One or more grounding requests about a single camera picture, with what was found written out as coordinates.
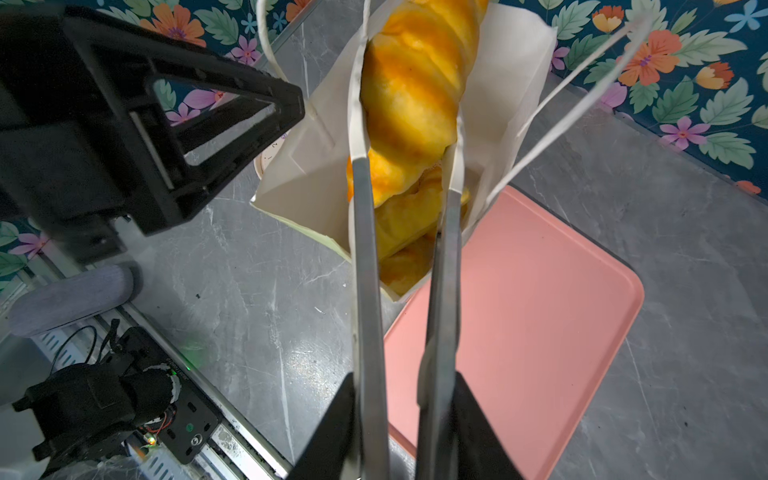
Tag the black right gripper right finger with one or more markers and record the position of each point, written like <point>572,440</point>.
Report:
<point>480,454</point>

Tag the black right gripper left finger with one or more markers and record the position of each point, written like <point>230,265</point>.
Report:
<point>324,455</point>

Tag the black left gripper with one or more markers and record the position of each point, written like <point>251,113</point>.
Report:
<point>84,140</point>

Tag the metal tongs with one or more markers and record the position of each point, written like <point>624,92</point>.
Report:
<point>438,444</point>

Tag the green painted paper bag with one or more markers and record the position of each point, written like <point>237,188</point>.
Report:
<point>305,184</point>

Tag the orange croissant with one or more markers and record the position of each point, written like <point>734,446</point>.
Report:
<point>406,217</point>

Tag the yellow croissant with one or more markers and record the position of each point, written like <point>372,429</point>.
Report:
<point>413,78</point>

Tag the striped yellow bread roll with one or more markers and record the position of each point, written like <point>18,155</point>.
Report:
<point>404,269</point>

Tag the pink plastic tray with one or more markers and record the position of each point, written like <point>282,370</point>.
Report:
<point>544,312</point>

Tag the metal base rail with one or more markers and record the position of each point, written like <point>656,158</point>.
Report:
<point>141,395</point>

